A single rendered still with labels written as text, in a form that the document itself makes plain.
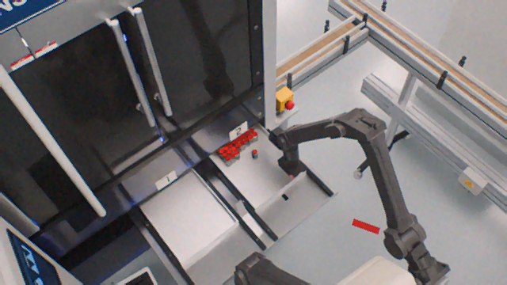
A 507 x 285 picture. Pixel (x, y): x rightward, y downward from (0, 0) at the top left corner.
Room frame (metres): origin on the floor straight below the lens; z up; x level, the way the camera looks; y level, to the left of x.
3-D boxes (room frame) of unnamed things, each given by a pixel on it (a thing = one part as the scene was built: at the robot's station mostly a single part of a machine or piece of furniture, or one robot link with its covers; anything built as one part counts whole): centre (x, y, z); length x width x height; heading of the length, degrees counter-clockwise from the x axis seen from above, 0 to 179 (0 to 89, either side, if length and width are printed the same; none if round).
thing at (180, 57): (0.99, 0.13, 1.51); 0.43 x 0.01 x 0.59; 126
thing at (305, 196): (0.80, 0.10, 0.87); 0.70 x 0.48 x 0.02; 126
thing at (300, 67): (1.48, -0.28, 0.92); 0.69 x 0.16 x 0.16; 126
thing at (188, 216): (0.75, 0.28, 0.90); 0.34 x 0.26 x 0.04; 36
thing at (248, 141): (1.02, 0.06, 0.91); 0.18 x 0.02 x 0.05; 126
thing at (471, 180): (1.00, -1.06, 0.50); 0.12 x 0.05 x 0.09; 36
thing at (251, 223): (0.70, 0.03, 0.91); 0.14 x 0.03 x 0.06; 35
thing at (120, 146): (0.72, 0.50, 1.51); 0.47 x 0.01 x 0.59; 126
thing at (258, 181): (0.95, 0.00, 0.90); 0.34 x 0.26 x 0.04; 36
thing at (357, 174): (1.47, -0.80, 0.07); 0.50 x 0.08 x 0.14; 126
